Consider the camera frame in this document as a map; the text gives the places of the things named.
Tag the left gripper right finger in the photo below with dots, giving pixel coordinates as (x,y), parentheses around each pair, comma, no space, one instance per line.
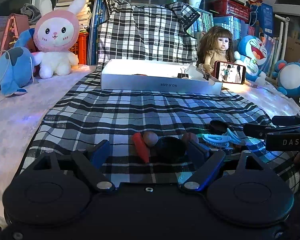
(207,162)

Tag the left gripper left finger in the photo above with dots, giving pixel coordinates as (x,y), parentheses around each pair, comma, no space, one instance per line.
(89,163)

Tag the white blue hair clip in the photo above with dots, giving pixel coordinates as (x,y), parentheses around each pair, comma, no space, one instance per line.
(234,138)
(221,141)

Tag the brown nut ball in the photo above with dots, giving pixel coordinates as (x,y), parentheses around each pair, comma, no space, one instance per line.
(150,138)
(189,136)

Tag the black round cap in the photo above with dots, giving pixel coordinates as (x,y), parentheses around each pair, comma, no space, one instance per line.
(218,127)

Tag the black round lid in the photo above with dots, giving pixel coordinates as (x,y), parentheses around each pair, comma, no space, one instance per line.
(168,150)

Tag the large black binder clip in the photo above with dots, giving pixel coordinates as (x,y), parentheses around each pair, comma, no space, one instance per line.
(205,74)

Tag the small black binder clip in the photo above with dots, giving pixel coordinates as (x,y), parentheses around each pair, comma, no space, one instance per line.
(182,74)

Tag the blue doraemon plush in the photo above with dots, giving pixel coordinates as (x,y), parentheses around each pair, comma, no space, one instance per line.
(252,53)
(288,78)

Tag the red cased smartphone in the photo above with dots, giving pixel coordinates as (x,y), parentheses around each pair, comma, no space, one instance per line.
(227,72)

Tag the white shallow cardboard box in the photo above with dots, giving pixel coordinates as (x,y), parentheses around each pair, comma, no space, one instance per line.
(119,74)

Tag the white pvc pipe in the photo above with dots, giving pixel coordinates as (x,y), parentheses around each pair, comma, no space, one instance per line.
(282,40)

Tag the brown haired doll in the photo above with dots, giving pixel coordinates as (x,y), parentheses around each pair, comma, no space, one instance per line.
(215,45)

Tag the red plastic crate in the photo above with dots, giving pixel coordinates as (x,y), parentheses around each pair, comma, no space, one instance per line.
(80,47)

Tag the blue dinosaur plush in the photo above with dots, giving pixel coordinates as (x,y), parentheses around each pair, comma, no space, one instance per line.
(17,66)

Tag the blue gift box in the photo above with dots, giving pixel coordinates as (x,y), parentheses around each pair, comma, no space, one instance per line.
(261,14)

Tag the pink white bunny plush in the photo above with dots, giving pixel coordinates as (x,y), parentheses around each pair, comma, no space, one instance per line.
(54,34)

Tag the red plastic basket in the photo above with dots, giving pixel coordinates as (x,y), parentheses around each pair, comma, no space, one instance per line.
(231,8)

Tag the pink handbag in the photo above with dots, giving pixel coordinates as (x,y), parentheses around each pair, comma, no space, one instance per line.
(15,25)

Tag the stack of books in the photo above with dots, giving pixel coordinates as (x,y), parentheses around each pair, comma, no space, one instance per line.
(81,8)

